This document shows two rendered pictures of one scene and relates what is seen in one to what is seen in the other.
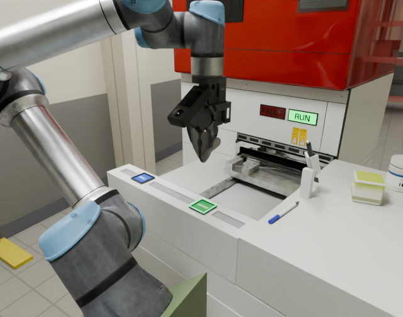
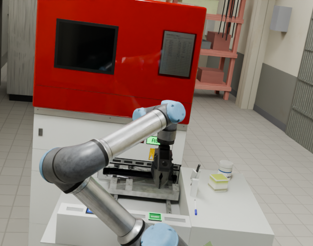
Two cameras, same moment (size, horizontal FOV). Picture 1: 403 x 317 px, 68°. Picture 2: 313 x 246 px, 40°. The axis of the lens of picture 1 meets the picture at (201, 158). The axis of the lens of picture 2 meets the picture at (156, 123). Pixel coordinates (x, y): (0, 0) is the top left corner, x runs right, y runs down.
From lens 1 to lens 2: 1.30 m
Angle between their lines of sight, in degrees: 43
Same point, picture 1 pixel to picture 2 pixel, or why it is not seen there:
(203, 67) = (171, 136)
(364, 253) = (240, 215)
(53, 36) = (140, 139)
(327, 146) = (175, 159)
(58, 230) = (170, 238)
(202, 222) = not seen: hidden behind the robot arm
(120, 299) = not seen: outside the picture
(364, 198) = (219, 189)
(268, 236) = (202, 221)
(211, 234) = not seen: hidden behind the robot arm
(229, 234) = (185, 226)
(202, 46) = (172, 126)
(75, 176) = (126, 214)
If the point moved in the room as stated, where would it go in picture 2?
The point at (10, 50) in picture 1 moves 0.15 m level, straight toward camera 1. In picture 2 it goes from (121, 150) to (167, 160)
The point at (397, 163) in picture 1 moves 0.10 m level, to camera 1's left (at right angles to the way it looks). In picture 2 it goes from (224, 165) to (212, 169)
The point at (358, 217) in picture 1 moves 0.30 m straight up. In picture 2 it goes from (223, 200) to (235, 140)
